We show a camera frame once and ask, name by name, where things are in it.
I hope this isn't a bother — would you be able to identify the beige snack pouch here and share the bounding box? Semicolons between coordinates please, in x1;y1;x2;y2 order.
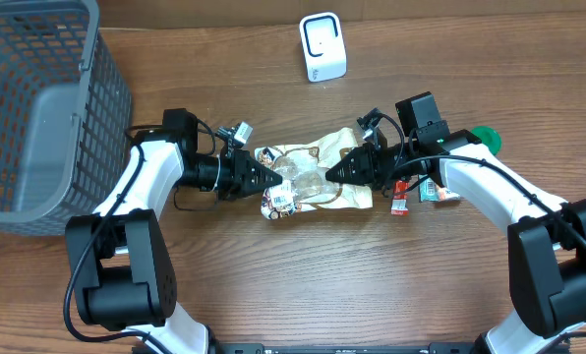
254;128;373;220

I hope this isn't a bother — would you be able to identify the red snack bar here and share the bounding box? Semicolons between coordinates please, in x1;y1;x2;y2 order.
390;181;409;216

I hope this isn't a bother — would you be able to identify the teal orange snack packet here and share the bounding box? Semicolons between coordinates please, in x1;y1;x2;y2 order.
418;175;440;203

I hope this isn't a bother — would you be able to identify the small orange snack packet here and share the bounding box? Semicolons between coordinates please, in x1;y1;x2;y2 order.
436;186;461;202

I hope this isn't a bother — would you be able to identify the green lidded jar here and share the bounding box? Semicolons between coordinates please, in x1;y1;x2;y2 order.
471;126;502;155

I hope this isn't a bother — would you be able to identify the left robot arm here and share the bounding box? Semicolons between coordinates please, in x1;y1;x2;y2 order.
63;108;283;354

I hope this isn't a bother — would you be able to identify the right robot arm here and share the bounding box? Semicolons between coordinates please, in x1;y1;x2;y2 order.
326;91;586;353

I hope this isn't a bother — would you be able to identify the white barcode scanner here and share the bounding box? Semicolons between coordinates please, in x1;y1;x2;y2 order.
299;12;347;83

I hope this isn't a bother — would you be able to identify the grey plastic mesh basket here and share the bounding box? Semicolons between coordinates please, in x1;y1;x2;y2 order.
0;1;132;236

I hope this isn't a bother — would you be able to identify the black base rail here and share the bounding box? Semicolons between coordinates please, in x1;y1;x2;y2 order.
208;342;486;354

